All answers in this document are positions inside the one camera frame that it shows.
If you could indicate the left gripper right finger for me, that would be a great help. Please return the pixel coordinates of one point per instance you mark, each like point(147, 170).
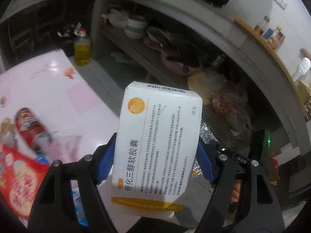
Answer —
point(258, 209)

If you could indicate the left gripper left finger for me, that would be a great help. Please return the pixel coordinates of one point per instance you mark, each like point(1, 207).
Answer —
point(53, 208)

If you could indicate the blue white toothpaste box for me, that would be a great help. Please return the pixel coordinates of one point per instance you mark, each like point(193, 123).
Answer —
point(79, 207)

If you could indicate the red snack bag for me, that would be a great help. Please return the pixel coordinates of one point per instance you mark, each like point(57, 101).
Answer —
point(21, 178)

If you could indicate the red cartoon drink can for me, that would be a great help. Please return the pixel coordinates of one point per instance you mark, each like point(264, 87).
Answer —
point(32, 131)

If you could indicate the yellow white medicine box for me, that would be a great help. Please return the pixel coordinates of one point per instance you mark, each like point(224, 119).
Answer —
point(155, 149)

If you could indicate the grey concrete kitchen counter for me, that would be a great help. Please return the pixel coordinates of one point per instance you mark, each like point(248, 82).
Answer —
point(236, 39)

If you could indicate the person's right hand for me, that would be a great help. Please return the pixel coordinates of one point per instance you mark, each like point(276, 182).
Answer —
point(235, 196)

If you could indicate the wooden condiment shelf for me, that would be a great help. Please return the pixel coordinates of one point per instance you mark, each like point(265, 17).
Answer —
point(301, 88)

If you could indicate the yellow bag on shelf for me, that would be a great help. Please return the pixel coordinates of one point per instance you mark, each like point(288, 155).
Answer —
point(205, 83)

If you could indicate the pink plastic basin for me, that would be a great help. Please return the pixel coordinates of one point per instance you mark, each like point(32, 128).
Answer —
point(182, 66)

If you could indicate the stack of white bowls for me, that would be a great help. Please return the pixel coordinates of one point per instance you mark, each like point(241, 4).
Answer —
point(135, 27)

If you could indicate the yellow cooking oil jug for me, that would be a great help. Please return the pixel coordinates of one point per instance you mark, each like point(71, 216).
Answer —
point(82, 48)

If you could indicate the white plastic bag on shelf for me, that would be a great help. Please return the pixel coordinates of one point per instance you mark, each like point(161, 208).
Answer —
point(117, 18)

